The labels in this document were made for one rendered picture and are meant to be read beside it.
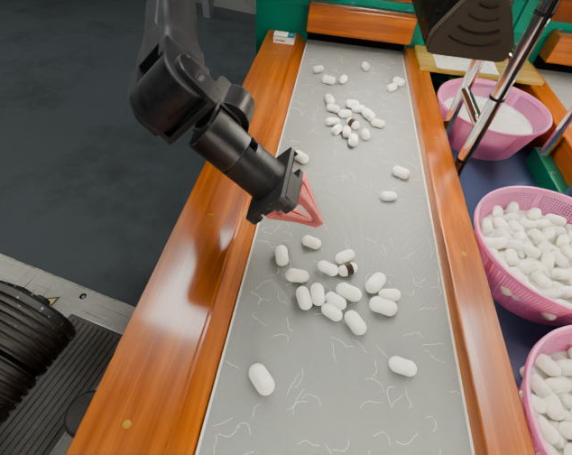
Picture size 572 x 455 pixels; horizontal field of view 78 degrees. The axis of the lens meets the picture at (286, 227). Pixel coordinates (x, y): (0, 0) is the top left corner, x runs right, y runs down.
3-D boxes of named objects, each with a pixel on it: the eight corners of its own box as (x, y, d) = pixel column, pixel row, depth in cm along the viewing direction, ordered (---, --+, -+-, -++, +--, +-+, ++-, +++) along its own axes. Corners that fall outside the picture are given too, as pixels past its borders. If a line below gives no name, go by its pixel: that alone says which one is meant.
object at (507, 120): (439, 153, 86) (449, 134, 81) (429, 106, 101) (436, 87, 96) (534, 167, 85) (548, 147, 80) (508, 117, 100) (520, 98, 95)
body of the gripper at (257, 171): (301, 153, 48) (262, 116, 45) (291, 206, 41) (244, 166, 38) (269, 177, 52) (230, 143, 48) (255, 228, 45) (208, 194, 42)
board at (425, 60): (419, 70, 97) (420, 66, 96) (413, 48, 107) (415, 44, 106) (541, 87, 95) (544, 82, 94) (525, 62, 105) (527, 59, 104)
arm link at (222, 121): (176, 148, 40) (206, 116, 37) (191, 120, 45) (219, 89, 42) (224, 185, 43) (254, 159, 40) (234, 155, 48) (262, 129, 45)
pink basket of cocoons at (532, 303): (510, 360, 53) (549, 333, 46) (426, 228, 70) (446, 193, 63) (647, 329, 58) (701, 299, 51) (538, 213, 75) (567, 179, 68)
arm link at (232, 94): (125, 112, 38) (174, 60, 34) (160, 73, 47) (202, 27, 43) (208, 183, 44) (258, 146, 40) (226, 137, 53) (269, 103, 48)
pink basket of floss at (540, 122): (489, 182, 81) (512, 148, 74) (403, 125, 95) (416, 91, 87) (549, 148, 92) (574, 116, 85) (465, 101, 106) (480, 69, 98)
